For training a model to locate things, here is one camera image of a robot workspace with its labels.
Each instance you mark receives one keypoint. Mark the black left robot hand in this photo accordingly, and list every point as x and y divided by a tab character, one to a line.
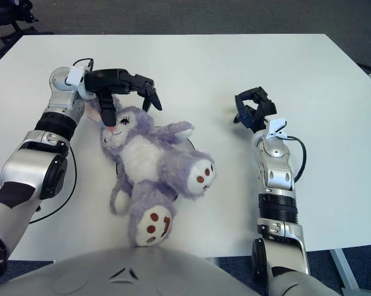
108	80

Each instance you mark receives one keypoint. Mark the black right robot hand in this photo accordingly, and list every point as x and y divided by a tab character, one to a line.
264	111

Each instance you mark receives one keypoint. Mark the purple plush bunny doll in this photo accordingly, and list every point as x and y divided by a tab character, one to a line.
148	154

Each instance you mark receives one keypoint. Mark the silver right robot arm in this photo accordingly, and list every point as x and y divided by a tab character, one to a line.
277	179

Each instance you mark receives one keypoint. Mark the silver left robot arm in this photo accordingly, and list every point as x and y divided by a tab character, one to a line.
27	160

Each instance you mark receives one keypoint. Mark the white plate with black rim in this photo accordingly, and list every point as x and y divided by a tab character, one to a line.
189	145

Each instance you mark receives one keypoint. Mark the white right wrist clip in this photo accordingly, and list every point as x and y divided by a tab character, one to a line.
276	127

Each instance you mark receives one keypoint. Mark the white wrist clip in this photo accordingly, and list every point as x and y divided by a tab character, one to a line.
75	75
276	127

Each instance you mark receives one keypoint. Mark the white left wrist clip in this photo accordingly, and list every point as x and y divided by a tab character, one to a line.
75	75

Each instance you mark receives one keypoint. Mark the black office chair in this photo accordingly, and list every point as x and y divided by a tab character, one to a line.
0	15

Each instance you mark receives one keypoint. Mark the grey table leg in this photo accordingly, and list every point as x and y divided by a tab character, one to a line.
342	265

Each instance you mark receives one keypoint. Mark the grey robot torso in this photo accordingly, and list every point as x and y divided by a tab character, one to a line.
126	277

